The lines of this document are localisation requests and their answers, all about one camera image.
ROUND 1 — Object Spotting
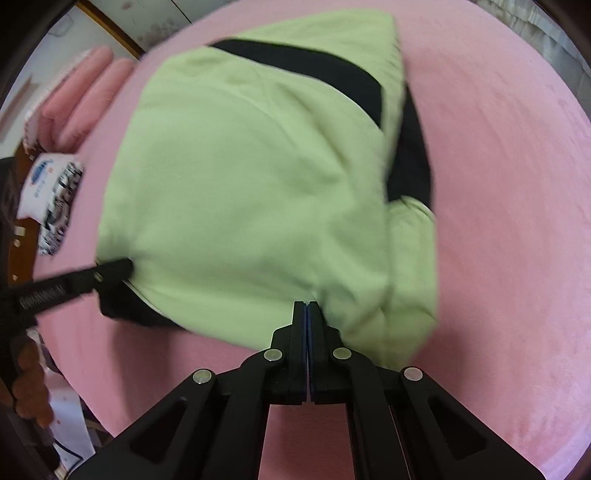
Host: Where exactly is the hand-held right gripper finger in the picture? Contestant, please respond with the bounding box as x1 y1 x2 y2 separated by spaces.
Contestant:
67 301 308 480
307 301 548 480

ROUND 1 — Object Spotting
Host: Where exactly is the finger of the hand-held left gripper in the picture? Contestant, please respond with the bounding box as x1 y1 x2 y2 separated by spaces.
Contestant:
69 257 136 301

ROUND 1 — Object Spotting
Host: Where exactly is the green and black hooded jacket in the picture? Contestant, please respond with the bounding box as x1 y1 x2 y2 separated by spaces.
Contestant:
95 9 440 366

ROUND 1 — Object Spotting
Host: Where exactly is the person's left hand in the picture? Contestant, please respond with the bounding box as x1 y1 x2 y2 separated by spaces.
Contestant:
9 325 55 429

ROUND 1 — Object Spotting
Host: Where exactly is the wooden nightstand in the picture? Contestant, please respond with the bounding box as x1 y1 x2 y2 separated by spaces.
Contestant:
0 148 43 289

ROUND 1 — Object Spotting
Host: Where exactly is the black and white patterned cloth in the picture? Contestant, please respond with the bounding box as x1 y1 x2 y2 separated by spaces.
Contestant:
39 161 87 257

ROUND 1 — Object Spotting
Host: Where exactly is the pink pillow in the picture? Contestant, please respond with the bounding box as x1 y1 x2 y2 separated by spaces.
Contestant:
41 45 136 154

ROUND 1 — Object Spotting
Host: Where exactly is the pink bed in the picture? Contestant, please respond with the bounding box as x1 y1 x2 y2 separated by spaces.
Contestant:
34 0 591 480

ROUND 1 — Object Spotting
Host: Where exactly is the white curtain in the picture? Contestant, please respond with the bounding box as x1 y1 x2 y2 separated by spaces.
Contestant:
475 0 591 90

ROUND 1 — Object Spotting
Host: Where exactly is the wooden frame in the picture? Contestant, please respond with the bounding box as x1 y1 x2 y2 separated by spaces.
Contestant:
76 0 148 60

